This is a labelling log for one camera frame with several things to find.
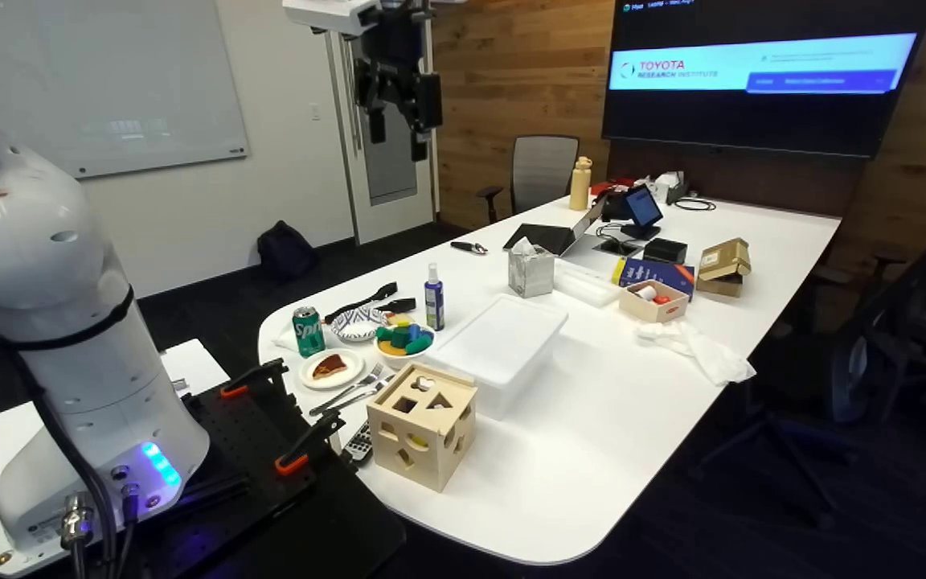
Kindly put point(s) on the wooden shape sorter cube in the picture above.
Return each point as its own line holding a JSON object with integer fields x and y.
{"x": 419, "y": 426}

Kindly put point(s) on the small black tablet display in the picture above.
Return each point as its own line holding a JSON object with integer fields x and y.
{"x": 641, "y": 206}

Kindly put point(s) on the white plastic bin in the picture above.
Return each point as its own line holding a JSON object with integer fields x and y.
{"x": 496, "y": 341}

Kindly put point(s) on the black clamp orange tip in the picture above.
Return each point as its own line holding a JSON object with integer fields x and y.
{"x": 247, "y": 385}
{"x": 304, "y": 451}

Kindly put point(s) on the brown food piece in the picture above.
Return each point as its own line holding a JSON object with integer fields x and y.
{"x": 331, "y": 368}

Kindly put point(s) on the blue patterned bowl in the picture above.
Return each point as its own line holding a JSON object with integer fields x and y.
{"x": 354, "y": 329}

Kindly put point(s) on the small black box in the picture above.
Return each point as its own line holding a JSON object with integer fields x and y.
{"x": 662, "y": 248}

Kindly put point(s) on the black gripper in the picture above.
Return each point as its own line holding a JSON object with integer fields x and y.
{"x": 401, "y": 65}

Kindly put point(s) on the wall television screen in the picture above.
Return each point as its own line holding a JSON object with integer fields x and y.
{"x": 764, "y": 96}

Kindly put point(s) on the white plate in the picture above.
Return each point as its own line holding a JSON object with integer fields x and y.
{"x": 318, "y": 379}

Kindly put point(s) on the dark office chair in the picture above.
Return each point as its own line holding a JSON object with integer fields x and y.
{"x": 900, "y": 322}

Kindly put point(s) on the green block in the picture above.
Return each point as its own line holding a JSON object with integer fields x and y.
{"x": 417, "y": 341}

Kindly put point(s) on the grey office chair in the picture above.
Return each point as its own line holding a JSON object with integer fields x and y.
{"x": 543, "y": 172}

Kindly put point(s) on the green soda can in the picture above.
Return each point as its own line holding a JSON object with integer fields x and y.
{"x": 307, "y": 332}

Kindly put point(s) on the whiteboard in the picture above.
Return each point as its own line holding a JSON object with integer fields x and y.
{"x": 98, "y": 85}

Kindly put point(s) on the silver fork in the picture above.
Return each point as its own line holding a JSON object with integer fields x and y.
{"x": 337, "y": 400}

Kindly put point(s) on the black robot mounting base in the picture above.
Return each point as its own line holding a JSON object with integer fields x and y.
{"x": 270, "y": 517}

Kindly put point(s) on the small white bag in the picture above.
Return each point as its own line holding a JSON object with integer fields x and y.
{"x": 670, "y": 184}

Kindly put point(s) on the door with narrow window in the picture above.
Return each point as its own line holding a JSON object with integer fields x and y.
{"x": 388, "y": 180}

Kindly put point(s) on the white plastic bag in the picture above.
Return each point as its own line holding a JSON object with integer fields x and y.
{"x": 699, "y": 347}

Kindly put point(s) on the open cardboard box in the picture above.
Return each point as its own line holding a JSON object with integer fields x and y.
{"x": 723, "y": 266}

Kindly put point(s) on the black backpack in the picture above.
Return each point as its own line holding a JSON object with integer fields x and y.
{"x": 284, "y": 252}

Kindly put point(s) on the small wooden tray box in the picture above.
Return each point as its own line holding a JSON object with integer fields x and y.
{"x": 652, "y": 302}

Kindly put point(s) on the yellow block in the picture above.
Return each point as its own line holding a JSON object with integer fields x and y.
{"x": 396, "y": 329}

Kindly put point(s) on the yellow water bottle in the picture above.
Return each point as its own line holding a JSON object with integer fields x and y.
{"x": 580, "y": 184}

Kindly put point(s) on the black marker pen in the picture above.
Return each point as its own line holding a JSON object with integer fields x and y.
{"x": 468, "y": 248}

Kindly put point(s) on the silver spoon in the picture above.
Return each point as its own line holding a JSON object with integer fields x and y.
{"x": 362, "y": 388}

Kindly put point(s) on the grey tissue box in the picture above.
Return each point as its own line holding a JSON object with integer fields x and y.
{"x": 529, "y": 272}

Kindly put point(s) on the blue box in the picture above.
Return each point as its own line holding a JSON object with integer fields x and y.
{"x": 659, "y": 274}

